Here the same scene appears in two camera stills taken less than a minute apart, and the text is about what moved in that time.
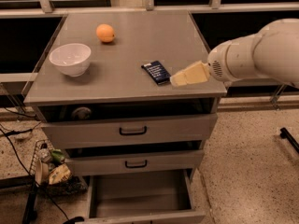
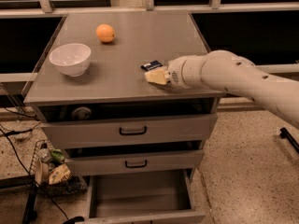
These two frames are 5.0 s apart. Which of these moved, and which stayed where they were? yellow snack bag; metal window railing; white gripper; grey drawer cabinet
Moved: white gripper
Stayed: grey drawer cabinet; metal window railing; yellow snack bag
